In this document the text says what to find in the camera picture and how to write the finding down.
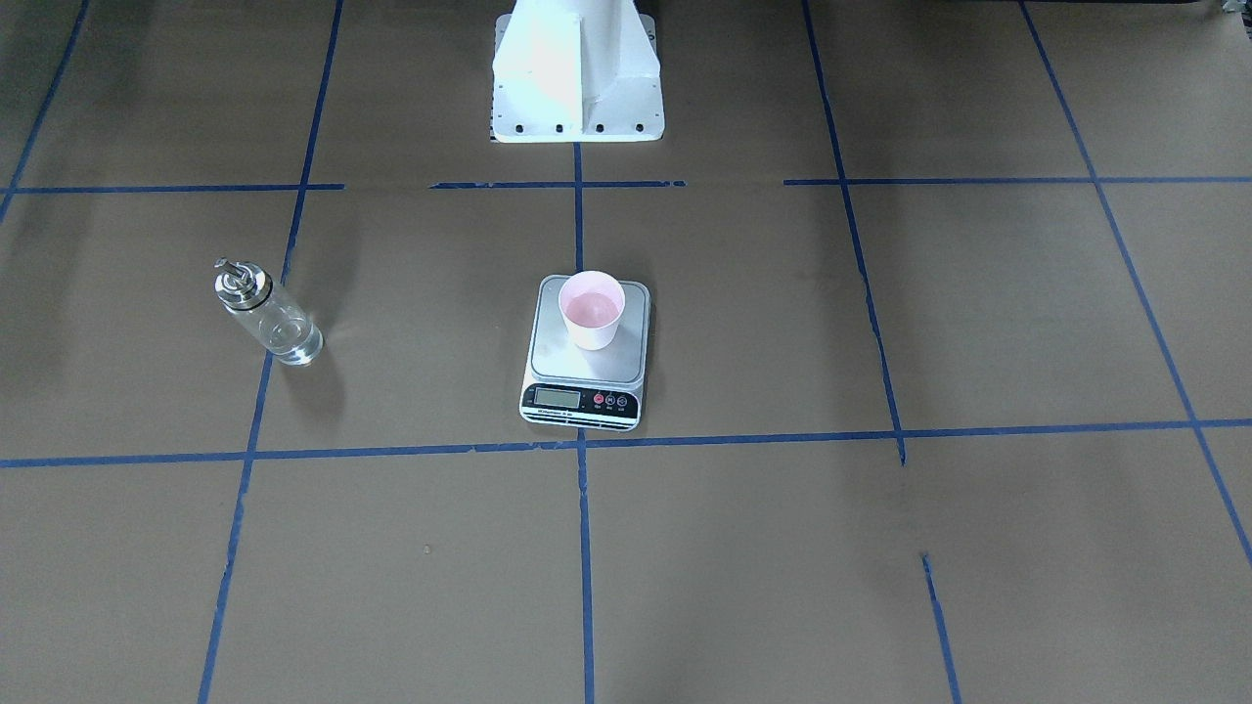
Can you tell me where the pink plastic cup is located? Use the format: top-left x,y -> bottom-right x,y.
558,271 -> 626,351

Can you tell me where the clear glass sauce bottle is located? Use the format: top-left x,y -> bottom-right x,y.
214,257 -> 326,367

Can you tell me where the grey digital kitchen scale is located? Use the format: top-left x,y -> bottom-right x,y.
518,276 -> 651,432

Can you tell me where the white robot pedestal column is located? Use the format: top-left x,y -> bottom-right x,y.
490,1 -> 666,144

